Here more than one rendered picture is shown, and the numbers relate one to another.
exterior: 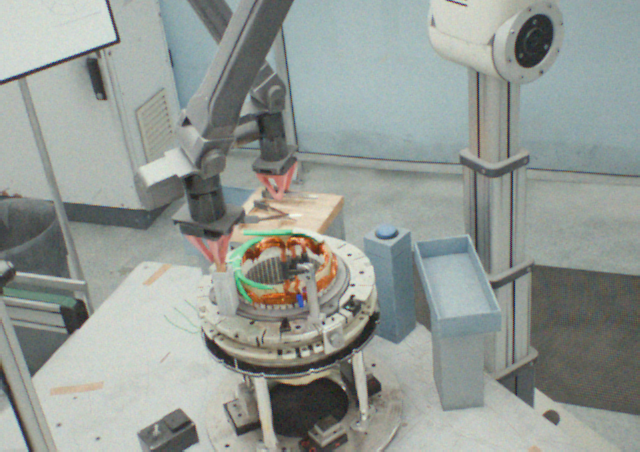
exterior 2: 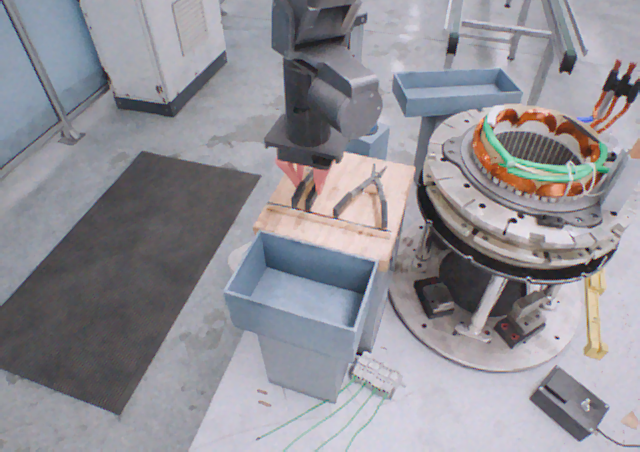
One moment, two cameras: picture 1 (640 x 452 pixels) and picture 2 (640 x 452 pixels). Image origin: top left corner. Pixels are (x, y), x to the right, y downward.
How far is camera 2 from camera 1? 1.80 m
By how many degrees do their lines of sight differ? 74
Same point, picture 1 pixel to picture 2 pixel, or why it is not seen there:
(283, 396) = (464, 303)
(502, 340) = not seen: hidden behind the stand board
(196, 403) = (492, 393)
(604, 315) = (133, 221)
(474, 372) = not seen: hidden behind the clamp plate
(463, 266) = (416, 92)
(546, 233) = (13, 240)
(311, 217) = (355, 167)
